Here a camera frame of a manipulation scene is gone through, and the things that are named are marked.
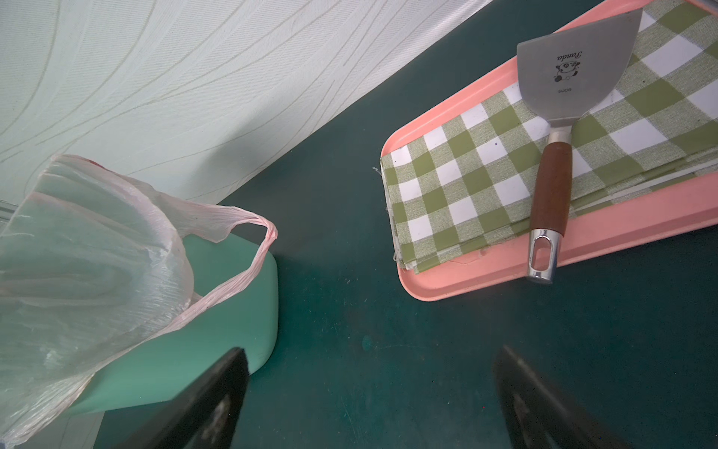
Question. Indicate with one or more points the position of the mint green trash bin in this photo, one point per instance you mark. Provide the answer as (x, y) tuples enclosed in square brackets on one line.
[(160, 369)]

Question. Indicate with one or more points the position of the pink white plastic bin bag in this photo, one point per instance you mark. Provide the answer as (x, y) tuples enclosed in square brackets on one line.
[(93, 265)]

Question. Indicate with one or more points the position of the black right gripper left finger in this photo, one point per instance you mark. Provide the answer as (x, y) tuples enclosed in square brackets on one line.
[(204, 414)]

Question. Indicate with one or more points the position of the steel spatula wooden handle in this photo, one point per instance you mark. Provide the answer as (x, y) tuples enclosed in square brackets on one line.
[(561, 77)]

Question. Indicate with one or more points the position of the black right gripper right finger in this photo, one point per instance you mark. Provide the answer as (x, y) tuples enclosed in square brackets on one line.
[(539, 415)]

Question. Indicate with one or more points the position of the green white checkered cloth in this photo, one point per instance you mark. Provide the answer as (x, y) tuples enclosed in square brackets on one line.
[(468, 184)]

